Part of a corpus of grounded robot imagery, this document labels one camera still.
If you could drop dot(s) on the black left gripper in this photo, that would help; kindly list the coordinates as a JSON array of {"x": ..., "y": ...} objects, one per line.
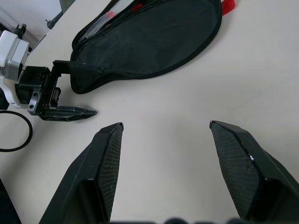
[{"x": 35, "y": 79}]

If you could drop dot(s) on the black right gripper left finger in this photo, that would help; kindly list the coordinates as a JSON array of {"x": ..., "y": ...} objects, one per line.
[{"x": 88, "y": 175}]

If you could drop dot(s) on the black tube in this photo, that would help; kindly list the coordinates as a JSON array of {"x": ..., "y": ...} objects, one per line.
[{"x": 54, "y": 19}]

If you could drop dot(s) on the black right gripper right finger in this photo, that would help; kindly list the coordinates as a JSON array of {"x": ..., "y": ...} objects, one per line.
[{"x": 245, "y": 175}]

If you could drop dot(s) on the black red paddle case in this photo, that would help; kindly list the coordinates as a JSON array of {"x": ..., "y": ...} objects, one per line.
[{"x": 151, "y": 42}]

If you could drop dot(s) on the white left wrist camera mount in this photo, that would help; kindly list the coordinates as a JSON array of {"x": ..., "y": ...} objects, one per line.
[{"x": 9, "y": 46}]

